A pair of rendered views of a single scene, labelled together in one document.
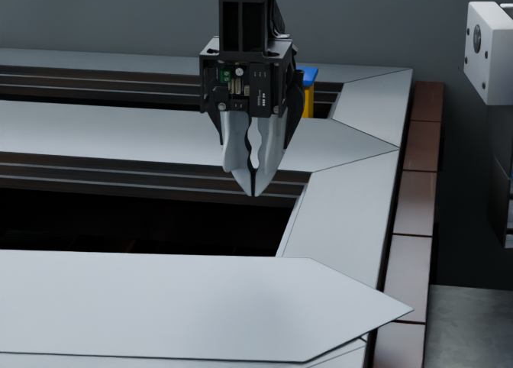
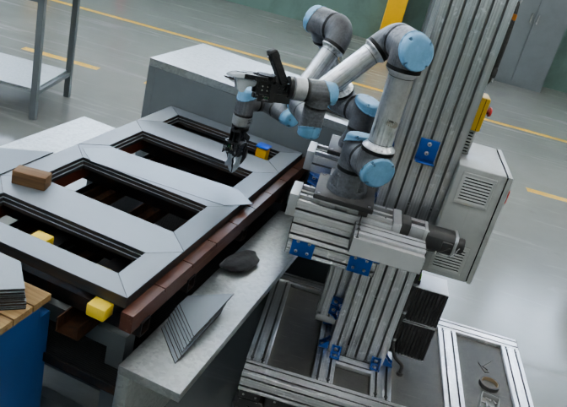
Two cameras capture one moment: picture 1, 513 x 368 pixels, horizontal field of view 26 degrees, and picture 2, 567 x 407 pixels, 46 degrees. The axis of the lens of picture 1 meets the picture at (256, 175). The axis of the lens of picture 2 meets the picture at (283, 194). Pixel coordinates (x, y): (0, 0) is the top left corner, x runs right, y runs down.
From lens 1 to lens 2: 1.76 m
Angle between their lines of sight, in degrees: 5
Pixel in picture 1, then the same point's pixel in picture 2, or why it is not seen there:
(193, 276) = (212, 185)
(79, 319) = (185, 186)
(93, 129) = (206, 145)
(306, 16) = (278, 129)
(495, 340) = (284, 225)
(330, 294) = (237, 196)
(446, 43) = not seen: hidden behind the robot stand
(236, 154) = (229, 162)
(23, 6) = (201, 102)
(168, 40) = not seen: hidden behind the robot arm
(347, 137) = (268, 166)
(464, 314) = (282, 218)
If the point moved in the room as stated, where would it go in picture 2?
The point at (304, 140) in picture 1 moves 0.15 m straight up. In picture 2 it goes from (256, 164) to (264, 133)
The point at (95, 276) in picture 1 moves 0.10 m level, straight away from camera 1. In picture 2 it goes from (191, 179) to (195, 170)
